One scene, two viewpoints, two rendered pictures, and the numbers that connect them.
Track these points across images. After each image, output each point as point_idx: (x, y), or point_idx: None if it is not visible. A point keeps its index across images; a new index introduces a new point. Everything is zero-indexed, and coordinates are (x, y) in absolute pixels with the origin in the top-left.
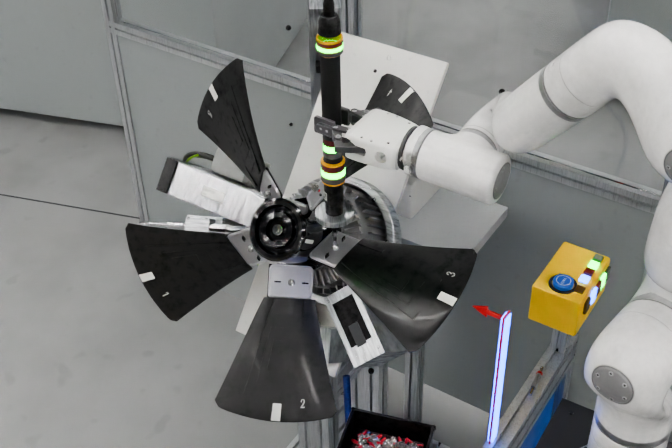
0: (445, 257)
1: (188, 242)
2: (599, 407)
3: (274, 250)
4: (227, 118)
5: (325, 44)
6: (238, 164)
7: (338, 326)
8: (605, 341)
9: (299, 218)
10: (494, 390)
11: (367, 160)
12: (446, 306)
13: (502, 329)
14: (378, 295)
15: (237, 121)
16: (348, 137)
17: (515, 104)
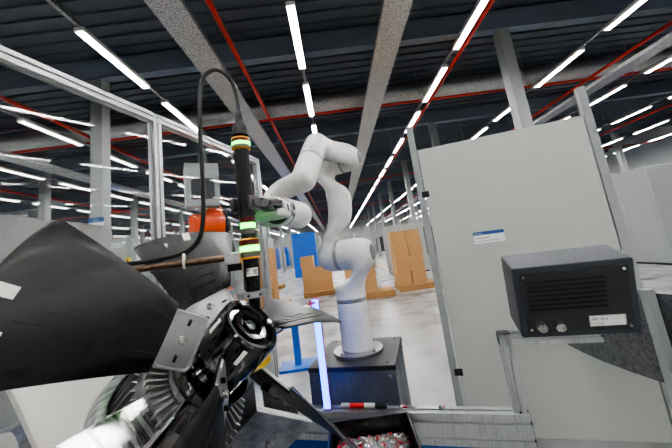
0: (274, 305)
1: (199, 441)
2: (357, 292)
3: (264, 341)
4: (67, 301)
5: (249, 138)
6: (95, 367)
7: (281, 413)
8: (361, 241)
9: (252, 304)
10: (325, 357)
11: (285, 211)
12: (311, 307)
13: (319, 305)
14: (307, 318)
15: (101, 287)
16: (276, 197)
17: (311, 162)
